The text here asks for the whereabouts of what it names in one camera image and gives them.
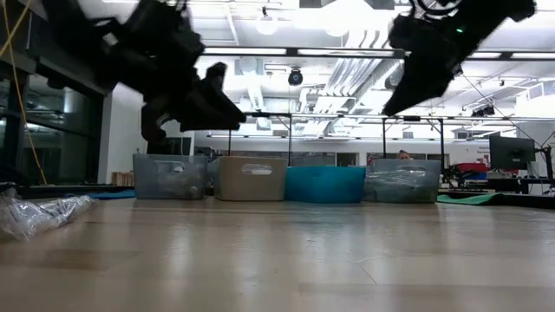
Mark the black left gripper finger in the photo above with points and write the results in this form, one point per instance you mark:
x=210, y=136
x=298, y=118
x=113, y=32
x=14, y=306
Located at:
x=217, y=106
x=208, y=125

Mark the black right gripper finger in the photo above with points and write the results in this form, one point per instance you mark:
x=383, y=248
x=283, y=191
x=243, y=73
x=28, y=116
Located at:
x=416, y=82

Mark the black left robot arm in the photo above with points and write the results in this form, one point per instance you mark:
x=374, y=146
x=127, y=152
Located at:
x=86, y=39

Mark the long ceiling light strip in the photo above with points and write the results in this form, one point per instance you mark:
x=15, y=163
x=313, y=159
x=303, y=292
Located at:
x=247, y=50
x=533, y=56
x=342, y=52
x=485, y=55

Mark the black computer monitor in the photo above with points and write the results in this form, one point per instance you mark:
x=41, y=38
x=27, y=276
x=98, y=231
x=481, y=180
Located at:
x=511, y=151
x=180, y=146

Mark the black track light cluster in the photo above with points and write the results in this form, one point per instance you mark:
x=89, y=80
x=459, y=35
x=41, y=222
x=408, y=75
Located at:
x=483, y=111

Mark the person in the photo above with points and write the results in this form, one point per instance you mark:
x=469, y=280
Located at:
x=403, y=154

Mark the white plastic bin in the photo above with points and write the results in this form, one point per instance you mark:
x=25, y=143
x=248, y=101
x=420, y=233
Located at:
x=251, y=186

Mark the smoky transparent plastic bin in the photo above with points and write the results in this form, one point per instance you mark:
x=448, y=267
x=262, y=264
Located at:
x=381, y=164
x=147, y=173

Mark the black ceiling spotlight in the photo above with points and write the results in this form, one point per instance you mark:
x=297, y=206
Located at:
x=295, y=77

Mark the red storage bin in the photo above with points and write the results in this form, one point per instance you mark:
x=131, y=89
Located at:
x=472, y=167

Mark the wooden crate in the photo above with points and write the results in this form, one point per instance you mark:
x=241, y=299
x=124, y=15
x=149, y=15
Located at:
x=121, y=179

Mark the blue storage bin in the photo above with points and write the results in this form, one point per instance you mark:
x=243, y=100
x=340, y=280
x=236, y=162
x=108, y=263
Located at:
x=479, y=176

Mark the green plastic lid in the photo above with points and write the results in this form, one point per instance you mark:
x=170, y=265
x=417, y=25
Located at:
x=468, y=199

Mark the teal plastic bin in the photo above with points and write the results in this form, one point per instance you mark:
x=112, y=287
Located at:
x=325, y=184

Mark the purple toothbrush in wrapper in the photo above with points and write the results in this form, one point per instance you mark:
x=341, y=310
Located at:
x=26, y=219

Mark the black gantry frame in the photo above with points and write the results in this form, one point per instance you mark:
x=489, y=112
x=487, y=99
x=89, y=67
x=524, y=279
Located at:
x=277, y=115
x=412, y=118

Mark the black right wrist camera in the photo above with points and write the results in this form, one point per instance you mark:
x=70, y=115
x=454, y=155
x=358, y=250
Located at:
x=412, y=32

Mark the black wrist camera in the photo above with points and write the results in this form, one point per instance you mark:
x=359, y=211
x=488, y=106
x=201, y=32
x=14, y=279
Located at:
x=412, y=32
x=160, y=24

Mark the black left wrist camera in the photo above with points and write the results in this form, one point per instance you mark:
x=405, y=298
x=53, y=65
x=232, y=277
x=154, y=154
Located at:
x=160, y=24

